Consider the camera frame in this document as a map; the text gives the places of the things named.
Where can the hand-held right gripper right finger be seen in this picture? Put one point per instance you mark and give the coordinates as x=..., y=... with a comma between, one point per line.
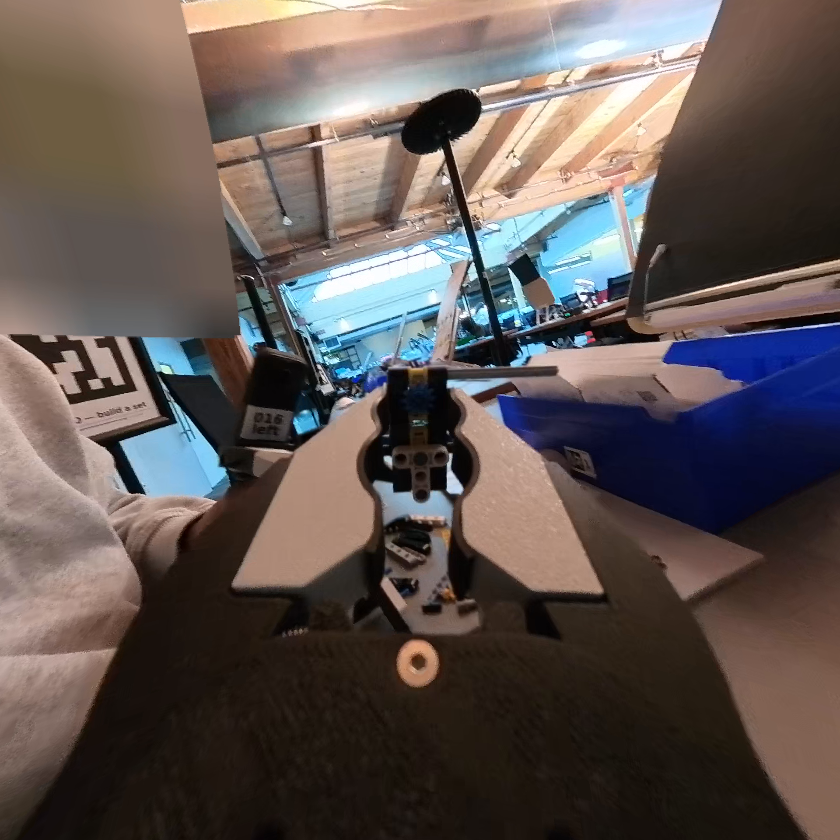
x=525, y=518

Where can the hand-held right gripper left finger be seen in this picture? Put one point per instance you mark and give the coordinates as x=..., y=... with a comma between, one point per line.
x=308, y=512

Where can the lego gear assembly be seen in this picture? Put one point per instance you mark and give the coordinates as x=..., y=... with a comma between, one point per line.
x=420, y=459

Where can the person's left forearm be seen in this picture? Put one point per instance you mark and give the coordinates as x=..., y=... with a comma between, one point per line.
x=157, y=525

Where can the scattered small lego pieces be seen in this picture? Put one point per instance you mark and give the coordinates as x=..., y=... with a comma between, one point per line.
x=410, y=541

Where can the white cardboard box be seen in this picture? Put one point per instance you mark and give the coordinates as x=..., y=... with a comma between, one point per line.
x=610, y=387

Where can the framed black-white tag sign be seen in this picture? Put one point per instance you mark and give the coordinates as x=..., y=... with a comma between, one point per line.
x=85, y=374

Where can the blue plastic bin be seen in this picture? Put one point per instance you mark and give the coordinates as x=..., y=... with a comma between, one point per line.
x=722, y=459

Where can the black gear on black rod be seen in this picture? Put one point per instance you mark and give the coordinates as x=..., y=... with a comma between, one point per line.
x=439, y=121

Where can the dark board with white edge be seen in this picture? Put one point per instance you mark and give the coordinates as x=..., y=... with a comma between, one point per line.
x=754, y=164

